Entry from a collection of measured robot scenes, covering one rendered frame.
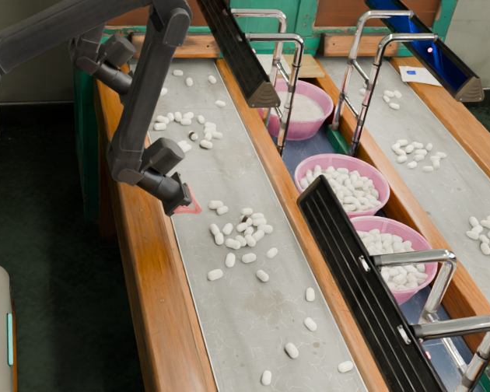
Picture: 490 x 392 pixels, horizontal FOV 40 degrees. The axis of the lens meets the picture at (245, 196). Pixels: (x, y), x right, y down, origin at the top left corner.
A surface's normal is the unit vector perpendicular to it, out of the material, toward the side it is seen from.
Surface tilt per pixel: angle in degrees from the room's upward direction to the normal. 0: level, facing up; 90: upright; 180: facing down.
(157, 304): 0
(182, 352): 0
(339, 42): 67
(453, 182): 0
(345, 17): 90
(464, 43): 90
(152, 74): 95
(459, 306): 90
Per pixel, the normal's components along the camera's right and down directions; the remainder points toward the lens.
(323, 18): 0.26, 0.63
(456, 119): 0.13, -0.78
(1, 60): 0.53, 0.54
